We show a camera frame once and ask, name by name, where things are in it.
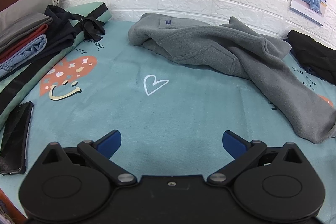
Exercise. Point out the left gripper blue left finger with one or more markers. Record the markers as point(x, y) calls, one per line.
point(98, 154)

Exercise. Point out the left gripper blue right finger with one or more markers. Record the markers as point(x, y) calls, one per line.
point(245, 154)

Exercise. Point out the grey fleece pants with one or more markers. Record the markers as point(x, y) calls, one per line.
point(236, 50)

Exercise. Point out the black smartphone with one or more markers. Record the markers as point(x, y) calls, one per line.
point(14, 140)

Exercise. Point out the black folded garment right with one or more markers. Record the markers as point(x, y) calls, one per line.
point(314, 57)

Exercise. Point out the black folded garment with ties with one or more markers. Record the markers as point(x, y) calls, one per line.
point(65, 26)

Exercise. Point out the blue denim folded garment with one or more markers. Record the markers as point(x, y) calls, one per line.
point(27, 52)

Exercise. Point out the red folded garment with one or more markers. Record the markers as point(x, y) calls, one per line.
point(11, 50)

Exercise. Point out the grey folded garment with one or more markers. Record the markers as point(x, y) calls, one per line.
point(21, 18)

